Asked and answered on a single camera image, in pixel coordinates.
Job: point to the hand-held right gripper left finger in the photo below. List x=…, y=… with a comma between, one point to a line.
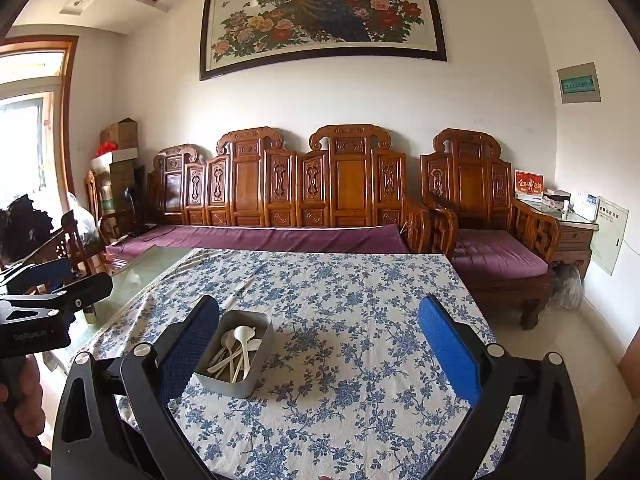
x=197, y=340

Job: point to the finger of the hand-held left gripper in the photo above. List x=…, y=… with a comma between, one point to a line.
x=47, y=272
x=87, y=287

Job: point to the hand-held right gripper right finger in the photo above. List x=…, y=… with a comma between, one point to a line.
x=450, y=350

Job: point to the white spoon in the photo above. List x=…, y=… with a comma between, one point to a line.
x=227, y=339
x=245, y=334
x=255, y=344

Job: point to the rectangular metal tray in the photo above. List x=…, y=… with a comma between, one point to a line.
x=230, y=387

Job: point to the person's left hand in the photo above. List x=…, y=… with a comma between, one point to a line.
x=35, y=395

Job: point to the dark wooden chair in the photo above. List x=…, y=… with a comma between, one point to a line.
x=60, y=250

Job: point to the dark fluffy cloth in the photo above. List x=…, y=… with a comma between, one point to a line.
x=25, y=225

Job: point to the clear plastic bag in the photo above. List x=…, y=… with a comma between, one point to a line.
x=82, y=215

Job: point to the black desk lamp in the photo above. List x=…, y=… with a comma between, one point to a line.
x=131, y=205

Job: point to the purple armchair cushion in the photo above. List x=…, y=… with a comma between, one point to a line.
x=500, y=255

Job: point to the blue floral tablecloth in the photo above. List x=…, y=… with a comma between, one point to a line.
x=350, y=310

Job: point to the long purple sofa cushion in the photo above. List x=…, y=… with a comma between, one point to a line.
x=275, y=240

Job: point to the white lidded box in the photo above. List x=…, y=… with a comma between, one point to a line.
x=115, y=158

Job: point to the grey plastic bag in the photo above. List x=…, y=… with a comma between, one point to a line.
x=567, y=287

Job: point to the red decoration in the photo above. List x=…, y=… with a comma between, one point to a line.
x=107, y=150

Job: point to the brown cardboard box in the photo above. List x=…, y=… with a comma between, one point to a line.
x=120, y=134

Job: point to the wooden side table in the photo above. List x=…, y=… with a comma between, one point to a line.
x=570, y=240

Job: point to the carved wooden sofa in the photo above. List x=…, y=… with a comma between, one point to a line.
x=250, y=185

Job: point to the carved wooden armchair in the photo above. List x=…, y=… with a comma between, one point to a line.
x=470, y=180

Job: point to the tissue box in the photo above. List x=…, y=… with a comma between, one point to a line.
x=556, y=198

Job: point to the white blue box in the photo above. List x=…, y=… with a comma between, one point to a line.
x=586, y=206

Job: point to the framed peacock flower painting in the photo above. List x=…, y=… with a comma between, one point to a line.
x=325, y=10

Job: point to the wooden door frame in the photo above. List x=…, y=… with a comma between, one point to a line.
x=67, y=110

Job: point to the white wall cabinet door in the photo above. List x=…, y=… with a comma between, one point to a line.
x=610, y=237

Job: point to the grey wall electrical box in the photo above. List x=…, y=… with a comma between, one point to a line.
x=579, y=83

